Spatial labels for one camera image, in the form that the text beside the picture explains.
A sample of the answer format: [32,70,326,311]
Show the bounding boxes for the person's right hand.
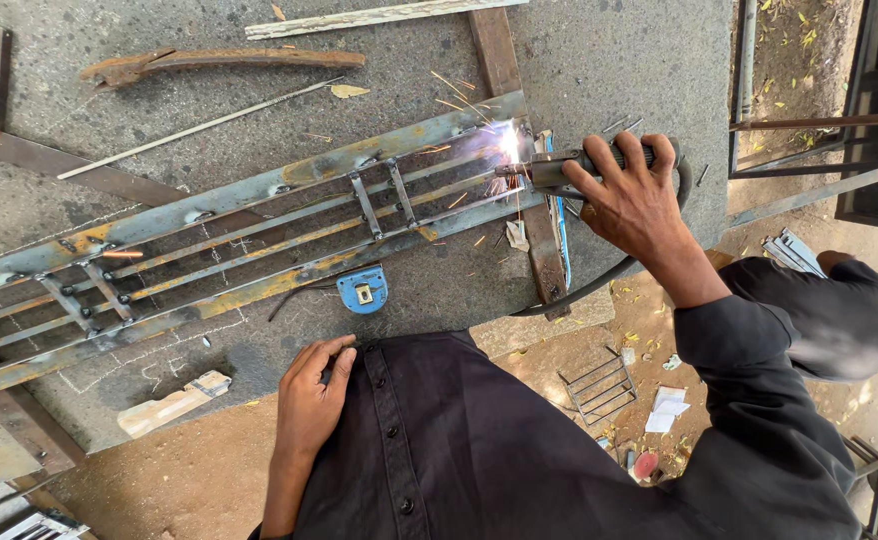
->
[562,132,694,261]

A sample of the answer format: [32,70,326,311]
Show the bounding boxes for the person's left hand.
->
[277,334,358,460]

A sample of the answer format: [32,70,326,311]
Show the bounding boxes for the welding electrode holder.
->
[494,137,683,202]

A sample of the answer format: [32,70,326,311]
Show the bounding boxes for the crumpled paper scrap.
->
[504,219,532,253]

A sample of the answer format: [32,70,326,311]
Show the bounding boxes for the blue tape measure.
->
[267,263,391,323]

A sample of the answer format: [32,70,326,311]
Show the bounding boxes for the pale cardboard scrap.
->
[116,370,233,441]

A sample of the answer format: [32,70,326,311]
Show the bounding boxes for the stack of metal strips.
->
[760,228,830,280]

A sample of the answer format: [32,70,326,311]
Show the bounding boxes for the small metal grille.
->
[556,351,640,429]

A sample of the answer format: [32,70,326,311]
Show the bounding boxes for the rusty flat steel bar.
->
[468,7,572,321]

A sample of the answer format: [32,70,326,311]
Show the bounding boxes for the white paper sheets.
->
[644,385,692,435]

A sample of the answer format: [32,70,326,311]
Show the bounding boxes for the person's black shirt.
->
[247,255,878,540]

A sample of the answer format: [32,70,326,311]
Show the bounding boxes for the rusty steel plate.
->
[0,330,89,485]

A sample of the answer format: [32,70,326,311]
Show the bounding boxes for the thin grey welding rod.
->
[56,75,346,182]

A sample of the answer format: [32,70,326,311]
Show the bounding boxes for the heap of metal offcuts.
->
[0,491,94,540]

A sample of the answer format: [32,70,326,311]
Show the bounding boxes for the white wooden strip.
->
[244,0,530,42]

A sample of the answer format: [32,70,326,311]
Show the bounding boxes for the long rusty angle bar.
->
[0,15,287,243]

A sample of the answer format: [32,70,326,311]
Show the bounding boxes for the rusty curved metal bar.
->
[79,46,367,93]

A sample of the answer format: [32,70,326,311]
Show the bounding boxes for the black welding cable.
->
[512,156,695,318]

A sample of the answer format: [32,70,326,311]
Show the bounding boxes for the steel grille frame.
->
[0,90,554,403]

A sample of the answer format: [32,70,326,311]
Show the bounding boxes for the metal gate frame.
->
[727,0,878,235]

